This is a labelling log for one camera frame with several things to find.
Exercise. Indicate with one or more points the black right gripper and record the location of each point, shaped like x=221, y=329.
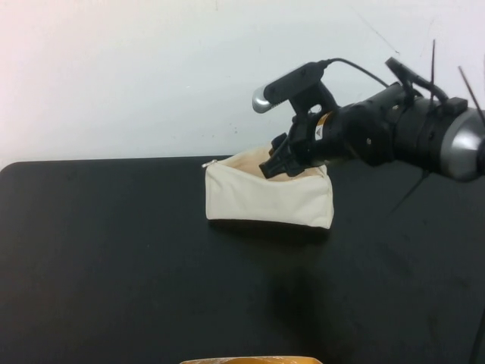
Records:
x=322, y=146

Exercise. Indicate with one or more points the cream canvas pencil case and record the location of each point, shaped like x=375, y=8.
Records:
x=257, y=204

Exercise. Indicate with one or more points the yellow cardboard box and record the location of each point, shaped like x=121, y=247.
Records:
x=246, y=361

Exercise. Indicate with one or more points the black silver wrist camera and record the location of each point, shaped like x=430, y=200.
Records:
x=288, y=85

